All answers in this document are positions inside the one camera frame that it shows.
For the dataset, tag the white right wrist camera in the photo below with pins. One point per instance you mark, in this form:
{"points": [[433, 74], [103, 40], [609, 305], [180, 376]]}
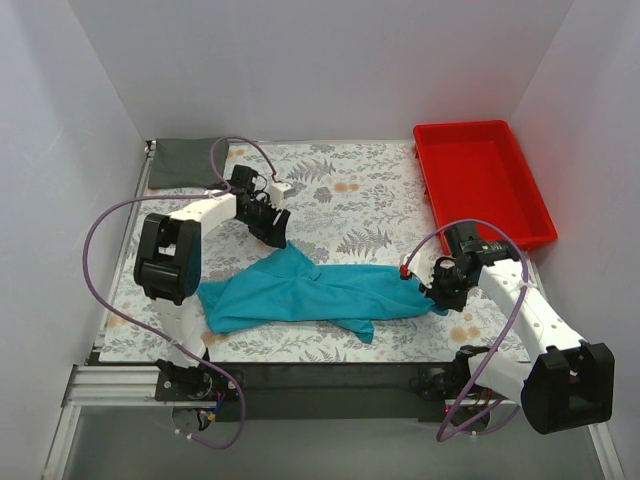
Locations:
{"points": [[418, 267]]}

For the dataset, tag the teal t shirt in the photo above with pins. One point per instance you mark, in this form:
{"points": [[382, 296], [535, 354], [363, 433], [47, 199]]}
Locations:
{"points": [[288, 287]]}

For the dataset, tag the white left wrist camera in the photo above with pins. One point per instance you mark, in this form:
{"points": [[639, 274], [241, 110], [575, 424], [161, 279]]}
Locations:
{"points": [[278, 192]]}

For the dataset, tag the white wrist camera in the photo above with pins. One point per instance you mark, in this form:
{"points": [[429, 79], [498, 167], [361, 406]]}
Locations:
{"points": [[278, 192], [418, 267]]}

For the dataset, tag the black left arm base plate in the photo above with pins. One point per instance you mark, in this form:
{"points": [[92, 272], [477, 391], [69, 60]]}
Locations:
{"points": [[177, 383]]}

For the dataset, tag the folded dark grey t shirt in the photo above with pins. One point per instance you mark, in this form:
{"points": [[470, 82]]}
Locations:
{"points": [[186, 163]]}

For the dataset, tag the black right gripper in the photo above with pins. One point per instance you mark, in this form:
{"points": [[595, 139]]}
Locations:
{"points": [[441, 288]]}

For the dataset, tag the aluminium front frame rail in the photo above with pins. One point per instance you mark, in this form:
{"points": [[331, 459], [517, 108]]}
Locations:
{"points": [[305, 421]]}

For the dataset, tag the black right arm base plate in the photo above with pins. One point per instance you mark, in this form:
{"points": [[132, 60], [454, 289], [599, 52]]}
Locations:
{"points": [[436, 384]]}

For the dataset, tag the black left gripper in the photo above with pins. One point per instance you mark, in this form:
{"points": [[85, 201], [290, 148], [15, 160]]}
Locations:
{"points": [[267, 220]]}

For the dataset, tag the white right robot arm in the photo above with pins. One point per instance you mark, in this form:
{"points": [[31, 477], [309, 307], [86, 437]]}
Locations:
{"points": [[568, 382]]}

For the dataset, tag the floral patterned table mat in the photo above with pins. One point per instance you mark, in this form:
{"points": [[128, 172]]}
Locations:
{"points": [[353, 204]]}

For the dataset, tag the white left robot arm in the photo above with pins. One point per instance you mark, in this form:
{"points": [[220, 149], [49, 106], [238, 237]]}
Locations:
{"points": [[168, 264]]}

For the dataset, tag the red plastic bin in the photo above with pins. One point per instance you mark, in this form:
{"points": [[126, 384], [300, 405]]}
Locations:
{"points": [[478, 170]]}

